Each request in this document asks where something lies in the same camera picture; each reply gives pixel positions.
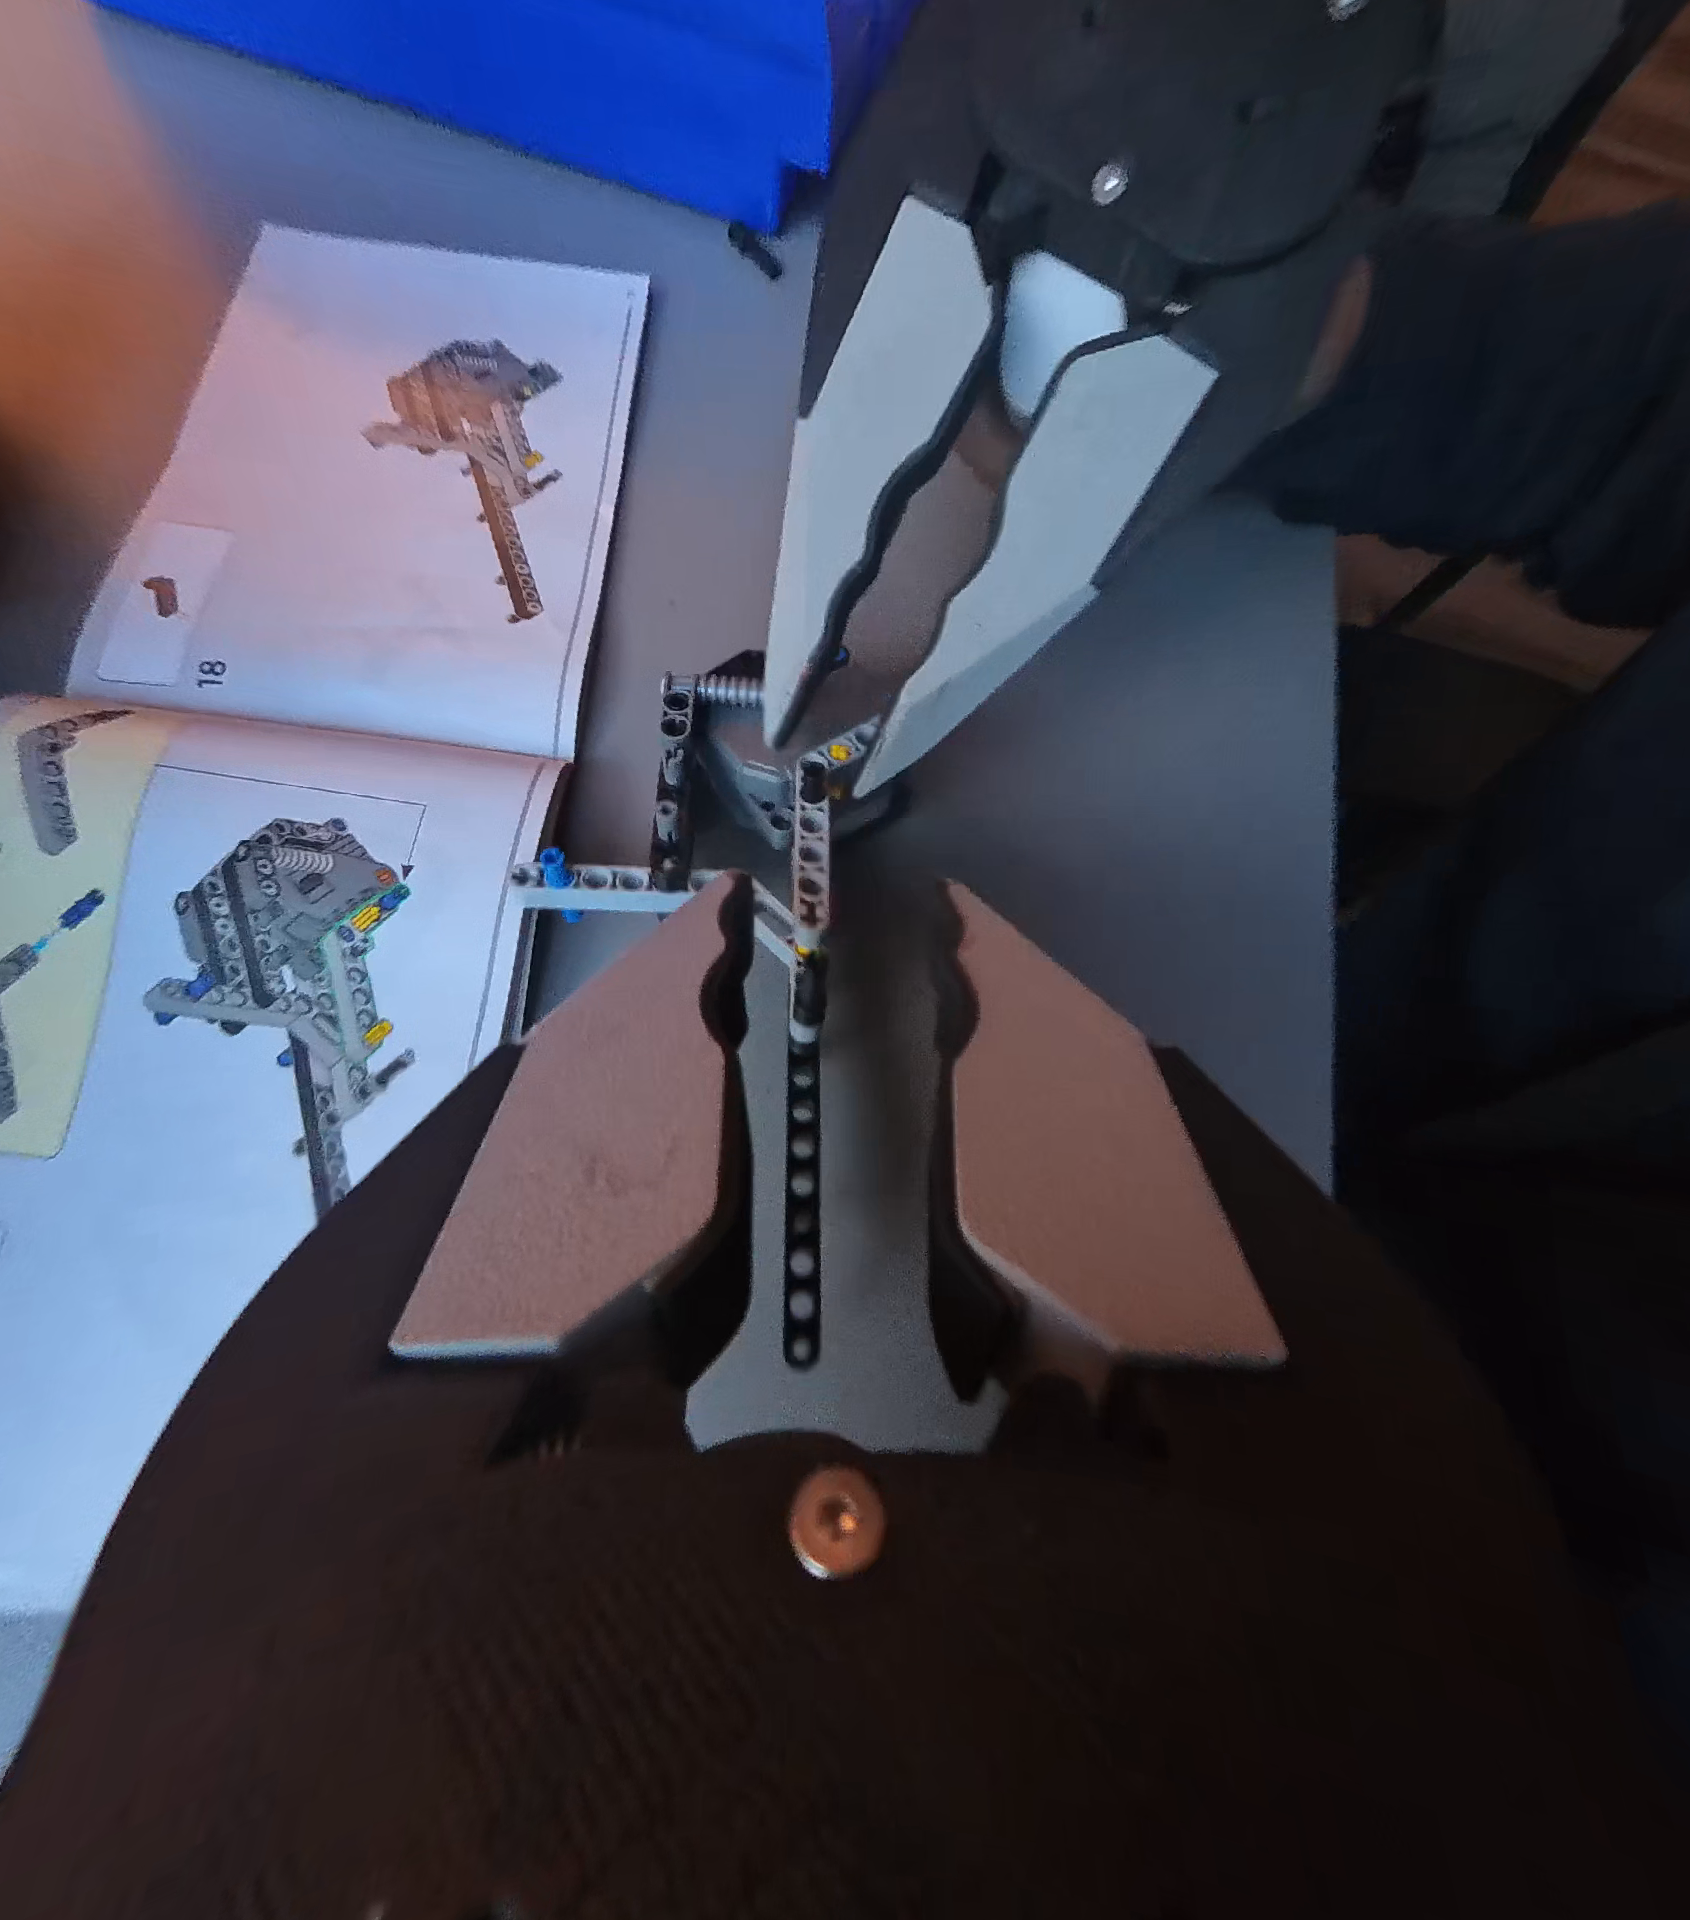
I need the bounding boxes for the grey lego model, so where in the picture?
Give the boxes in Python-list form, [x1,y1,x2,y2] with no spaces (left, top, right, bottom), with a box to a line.
[505,649,926,1369]

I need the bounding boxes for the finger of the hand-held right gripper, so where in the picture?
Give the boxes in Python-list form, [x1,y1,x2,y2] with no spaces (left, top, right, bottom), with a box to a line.
[871,317,1225,808]
[758,191,1008,752]

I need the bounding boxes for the blue plastic bin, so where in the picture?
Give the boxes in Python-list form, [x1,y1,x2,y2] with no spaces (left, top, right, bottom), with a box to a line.
[92,0,849,240]

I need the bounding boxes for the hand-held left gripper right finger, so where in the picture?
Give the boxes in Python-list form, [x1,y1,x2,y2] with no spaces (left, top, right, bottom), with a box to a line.
[932,877,1292,1394]

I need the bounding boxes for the person's legs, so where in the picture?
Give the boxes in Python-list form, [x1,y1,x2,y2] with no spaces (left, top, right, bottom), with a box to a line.
[1332,510,1690,1920]

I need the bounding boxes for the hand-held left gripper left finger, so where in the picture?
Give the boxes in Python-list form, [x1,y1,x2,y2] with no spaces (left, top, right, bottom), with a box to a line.
[388,869,760,1363]

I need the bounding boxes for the person's right forearm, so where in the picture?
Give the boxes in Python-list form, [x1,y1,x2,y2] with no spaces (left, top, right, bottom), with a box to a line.
[1225,197,1690,639]

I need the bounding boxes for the lego instruction booklet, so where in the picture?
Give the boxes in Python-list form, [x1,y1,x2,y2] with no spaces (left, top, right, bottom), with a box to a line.
[0,221,655,1620]

